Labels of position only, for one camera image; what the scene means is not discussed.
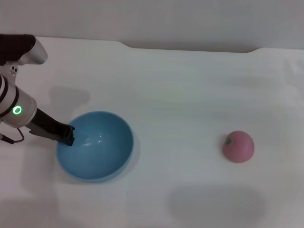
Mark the pink toy peach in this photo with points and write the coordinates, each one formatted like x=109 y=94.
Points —
x=238 y=148

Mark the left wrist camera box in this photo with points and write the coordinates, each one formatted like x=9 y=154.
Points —
x=19 y=48

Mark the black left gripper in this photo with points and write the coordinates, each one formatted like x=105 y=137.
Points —
x=47 y=128

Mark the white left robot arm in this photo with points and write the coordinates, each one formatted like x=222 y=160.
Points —
x=14 y=99

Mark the blue bowl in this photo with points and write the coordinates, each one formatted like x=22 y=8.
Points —
x=102 y=156

